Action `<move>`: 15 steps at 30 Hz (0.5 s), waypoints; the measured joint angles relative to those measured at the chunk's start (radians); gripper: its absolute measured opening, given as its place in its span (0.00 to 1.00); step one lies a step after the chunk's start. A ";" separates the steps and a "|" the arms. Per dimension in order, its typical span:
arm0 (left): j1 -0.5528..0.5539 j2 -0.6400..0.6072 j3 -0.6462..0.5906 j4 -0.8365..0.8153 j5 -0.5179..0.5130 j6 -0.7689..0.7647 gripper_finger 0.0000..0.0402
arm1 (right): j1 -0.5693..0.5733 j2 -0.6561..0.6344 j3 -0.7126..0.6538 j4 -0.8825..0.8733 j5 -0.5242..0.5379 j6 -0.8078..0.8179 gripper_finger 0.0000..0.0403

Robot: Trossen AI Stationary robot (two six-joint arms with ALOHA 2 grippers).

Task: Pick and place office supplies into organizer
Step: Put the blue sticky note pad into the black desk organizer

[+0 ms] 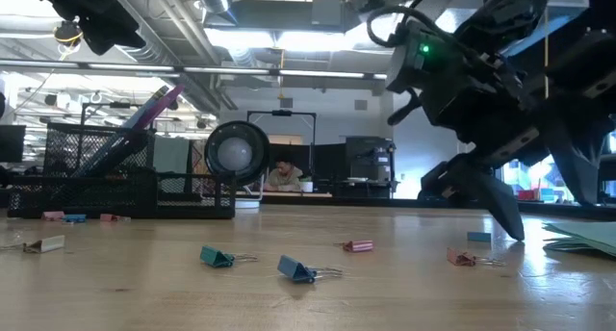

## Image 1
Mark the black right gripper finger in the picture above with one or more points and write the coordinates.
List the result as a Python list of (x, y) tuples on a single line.
[(500, 201), (577, 162)]

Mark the teal sticky note pad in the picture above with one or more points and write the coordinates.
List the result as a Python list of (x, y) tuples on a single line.
[(587, 237)]

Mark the black mesh desk organizer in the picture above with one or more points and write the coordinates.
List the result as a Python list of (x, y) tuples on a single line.
[(72, 196)]

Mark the white binder clip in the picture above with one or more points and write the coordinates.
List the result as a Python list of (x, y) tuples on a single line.
[(45, 244)]

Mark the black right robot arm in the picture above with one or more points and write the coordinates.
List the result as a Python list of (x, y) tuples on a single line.
[(409, 61)]

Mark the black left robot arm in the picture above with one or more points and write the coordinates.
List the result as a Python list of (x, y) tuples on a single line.
[(86, 13)]

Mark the black equipment rack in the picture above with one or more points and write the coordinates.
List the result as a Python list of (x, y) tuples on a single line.
[(370, 162)]

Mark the pink striped binder clip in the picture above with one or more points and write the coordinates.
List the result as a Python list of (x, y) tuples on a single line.
[(358, 246)]

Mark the wooden top workbench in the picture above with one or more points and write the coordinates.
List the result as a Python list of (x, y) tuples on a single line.
[(317, 195)]

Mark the white cup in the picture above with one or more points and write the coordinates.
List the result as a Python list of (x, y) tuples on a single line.
[(306, 186)]

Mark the person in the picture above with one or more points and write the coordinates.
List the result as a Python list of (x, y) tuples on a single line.
[(285, 179)]

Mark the teal binder clip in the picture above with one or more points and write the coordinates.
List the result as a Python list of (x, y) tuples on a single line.
[(215, 257)]

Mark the pink patterned cloth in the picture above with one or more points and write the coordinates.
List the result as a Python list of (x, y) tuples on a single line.
[(198, 155)]

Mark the pale green cloth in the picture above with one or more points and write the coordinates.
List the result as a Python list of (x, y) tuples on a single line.
[(171, 155)]

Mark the ceiling light bar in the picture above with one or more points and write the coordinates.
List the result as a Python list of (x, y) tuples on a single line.
[(144, 67)]

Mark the black monitor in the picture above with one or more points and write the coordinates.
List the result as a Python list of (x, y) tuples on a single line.
[(12, 143)]

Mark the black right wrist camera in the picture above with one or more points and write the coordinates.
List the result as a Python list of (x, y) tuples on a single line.
[(443, 182)]

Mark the black background rig frame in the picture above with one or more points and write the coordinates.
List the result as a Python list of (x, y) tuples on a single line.
[(281, 113)]

